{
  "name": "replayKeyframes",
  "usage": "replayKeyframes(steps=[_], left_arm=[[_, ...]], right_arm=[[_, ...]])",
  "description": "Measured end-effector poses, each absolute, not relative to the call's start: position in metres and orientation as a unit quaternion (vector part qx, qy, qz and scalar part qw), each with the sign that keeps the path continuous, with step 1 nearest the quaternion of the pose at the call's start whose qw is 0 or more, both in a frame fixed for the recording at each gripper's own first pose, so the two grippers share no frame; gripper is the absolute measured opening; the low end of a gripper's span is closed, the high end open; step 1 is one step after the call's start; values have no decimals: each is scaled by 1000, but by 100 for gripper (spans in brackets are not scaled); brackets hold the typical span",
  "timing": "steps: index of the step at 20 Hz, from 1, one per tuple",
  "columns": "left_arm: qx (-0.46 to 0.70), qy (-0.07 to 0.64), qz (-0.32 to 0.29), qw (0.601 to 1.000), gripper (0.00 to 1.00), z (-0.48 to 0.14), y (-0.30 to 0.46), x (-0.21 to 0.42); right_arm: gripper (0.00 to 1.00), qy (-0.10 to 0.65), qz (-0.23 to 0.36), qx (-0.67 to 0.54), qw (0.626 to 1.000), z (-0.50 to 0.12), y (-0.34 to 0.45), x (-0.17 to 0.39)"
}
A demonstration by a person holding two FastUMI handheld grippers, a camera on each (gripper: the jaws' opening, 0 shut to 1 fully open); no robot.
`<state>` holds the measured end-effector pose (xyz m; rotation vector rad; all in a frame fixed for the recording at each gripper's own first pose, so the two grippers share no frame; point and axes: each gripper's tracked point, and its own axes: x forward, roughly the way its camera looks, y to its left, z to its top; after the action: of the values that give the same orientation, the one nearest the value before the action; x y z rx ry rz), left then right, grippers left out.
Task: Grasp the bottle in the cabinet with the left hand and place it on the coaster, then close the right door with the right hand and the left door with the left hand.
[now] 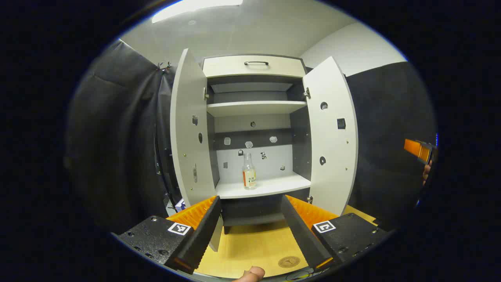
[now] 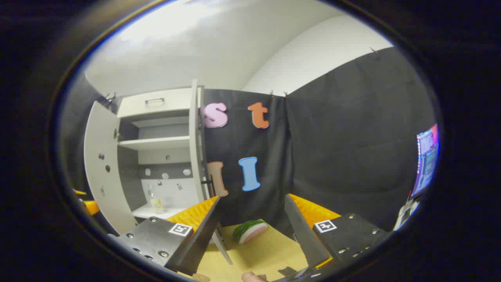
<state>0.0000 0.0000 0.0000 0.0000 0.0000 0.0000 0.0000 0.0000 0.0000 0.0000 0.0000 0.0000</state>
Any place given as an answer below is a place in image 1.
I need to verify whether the white cabinet door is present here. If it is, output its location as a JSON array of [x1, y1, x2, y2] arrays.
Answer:
[[302, 56, 359, 217], [169, 48, 223, 252]]

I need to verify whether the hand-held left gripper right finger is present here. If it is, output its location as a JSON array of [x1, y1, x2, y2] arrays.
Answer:
[[280, 194, 390, 271]]

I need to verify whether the grey and white cabinet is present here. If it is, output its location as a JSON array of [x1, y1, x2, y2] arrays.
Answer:
[[202, 54, 312, 235]]

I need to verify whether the clear glass bottle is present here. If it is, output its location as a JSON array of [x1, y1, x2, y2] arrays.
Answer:
[[242, 152, 258, 190]]

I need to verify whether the black backdrop stand pole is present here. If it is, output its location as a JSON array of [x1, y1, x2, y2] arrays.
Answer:
[[155, 129, 173, 204]]

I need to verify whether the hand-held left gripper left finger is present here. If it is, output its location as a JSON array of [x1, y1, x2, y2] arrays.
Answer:
[[116, 195, 223, 275]]

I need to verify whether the ceiling light panel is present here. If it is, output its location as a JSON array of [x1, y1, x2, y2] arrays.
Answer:
[[152, 0, 243, 24]]

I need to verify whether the black backdrop cloth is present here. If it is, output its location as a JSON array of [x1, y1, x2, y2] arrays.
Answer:
[[344, 61, 437, 231], [67, 39, 184, 235]]

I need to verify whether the white cabinet drawer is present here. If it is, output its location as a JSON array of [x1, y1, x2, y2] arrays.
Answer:
[[202, 55, 306, 79]]

